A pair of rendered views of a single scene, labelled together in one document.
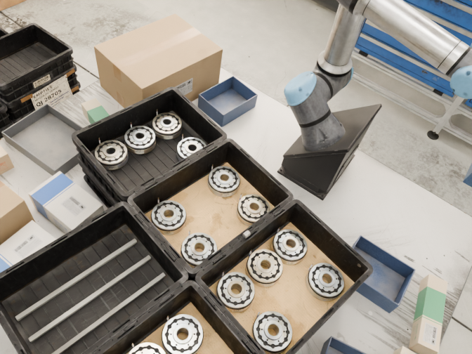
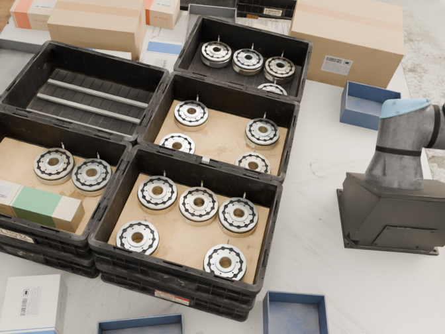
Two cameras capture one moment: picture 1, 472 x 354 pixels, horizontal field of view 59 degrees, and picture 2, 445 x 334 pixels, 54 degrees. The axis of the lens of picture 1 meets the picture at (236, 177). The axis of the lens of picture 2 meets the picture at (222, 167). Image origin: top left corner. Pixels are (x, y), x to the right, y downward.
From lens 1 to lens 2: 0.73 m
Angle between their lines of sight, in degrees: 35
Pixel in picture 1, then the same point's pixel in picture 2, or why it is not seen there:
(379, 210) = (391, 315)
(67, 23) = not seen: hidden behind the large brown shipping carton
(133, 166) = (220, 73)
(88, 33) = not seen: hidden behind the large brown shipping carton
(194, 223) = (202, 136)
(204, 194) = (237, 129)
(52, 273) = (93, 79)
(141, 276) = (128, 128)
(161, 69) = (326, 30)
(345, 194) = (375, 267)
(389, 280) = not seen: outside the picture
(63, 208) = (153, 61)
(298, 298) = (191, 252)
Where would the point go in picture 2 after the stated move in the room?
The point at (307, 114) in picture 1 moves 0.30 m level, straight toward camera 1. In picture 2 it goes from (384, 136) to (275, 150)
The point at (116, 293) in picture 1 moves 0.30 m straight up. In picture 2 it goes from (103, 121) to (88, 38)
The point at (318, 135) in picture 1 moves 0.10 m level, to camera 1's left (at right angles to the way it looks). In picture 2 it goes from (379, 167) to (357, 138)
